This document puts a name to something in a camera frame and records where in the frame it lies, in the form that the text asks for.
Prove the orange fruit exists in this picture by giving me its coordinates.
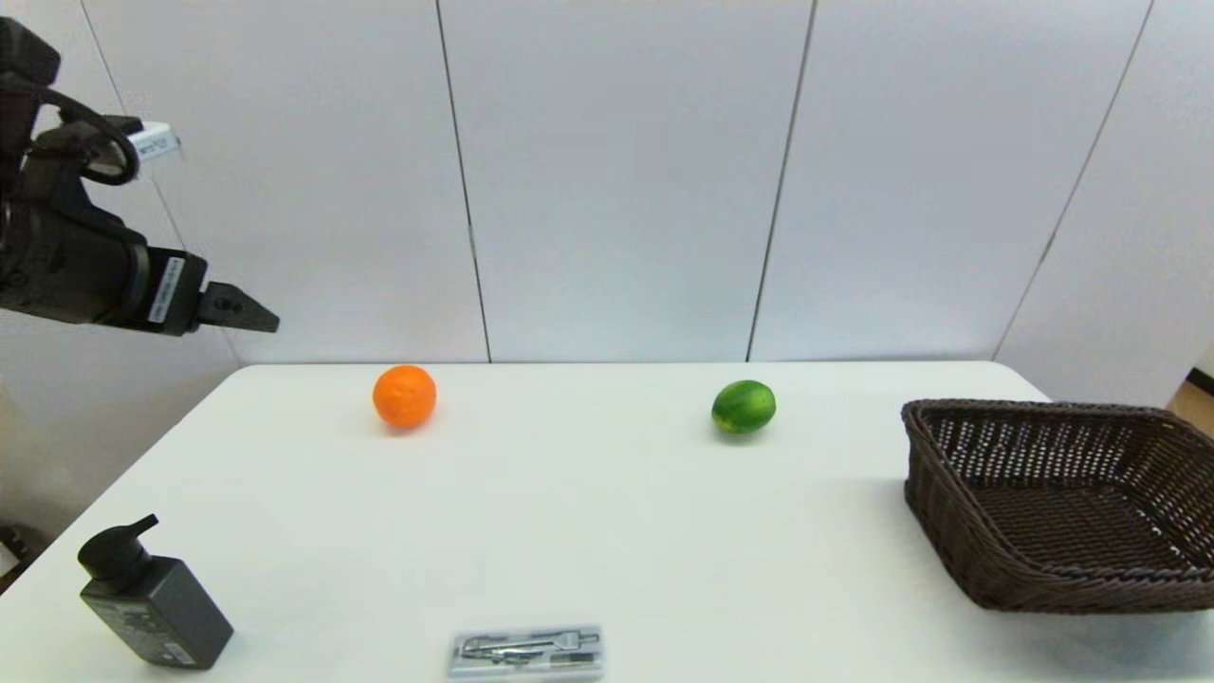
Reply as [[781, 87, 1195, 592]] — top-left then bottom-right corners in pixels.
[[373, 365, 438, 430]]

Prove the dark grey pump bottle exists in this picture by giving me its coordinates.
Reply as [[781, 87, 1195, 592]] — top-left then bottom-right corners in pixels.
[[77, 514, 234, 671]]

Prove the clear case with metal tools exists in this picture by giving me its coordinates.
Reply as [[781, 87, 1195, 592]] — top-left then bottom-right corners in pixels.
[[448, 625, 605, 680]]

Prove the green lime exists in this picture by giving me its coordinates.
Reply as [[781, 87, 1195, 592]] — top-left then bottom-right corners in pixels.
[[711, 379, 777, 435]]

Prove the dark brown wicker basket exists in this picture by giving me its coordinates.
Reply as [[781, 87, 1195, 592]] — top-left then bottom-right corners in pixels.
[[900, 398, 1214, 615]]

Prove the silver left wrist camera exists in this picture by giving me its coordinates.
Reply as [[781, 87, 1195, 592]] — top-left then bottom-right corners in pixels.
[[125, 121, 182, 164]]

